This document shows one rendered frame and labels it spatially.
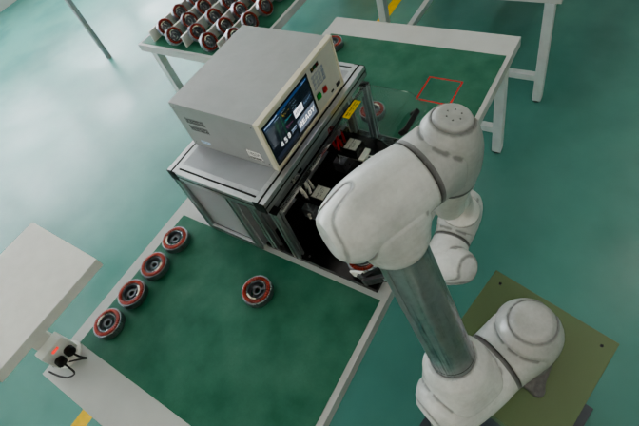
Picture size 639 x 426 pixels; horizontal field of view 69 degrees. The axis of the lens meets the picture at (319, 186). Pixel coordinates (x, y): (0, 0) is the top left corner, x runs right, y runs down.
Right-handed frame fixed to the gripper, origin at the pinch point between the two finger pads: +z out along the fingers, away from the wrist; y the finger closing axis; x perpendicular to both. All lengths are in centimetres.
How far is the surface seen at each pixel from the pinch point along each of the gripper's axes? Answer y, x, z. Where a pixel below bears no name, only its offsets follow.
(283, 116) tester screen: -16, -51, 3
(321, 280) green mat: 10.2, 0.4, 15.5
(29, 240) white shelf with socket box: 52, -75, 54
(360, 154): -37.0, -14.6, 14.8
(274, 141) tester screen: -8.5, -48.0, 4.8
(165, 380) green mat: 63, -15, 41
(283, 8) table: -138, -59, 117
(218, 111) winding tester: -7, -65, 15
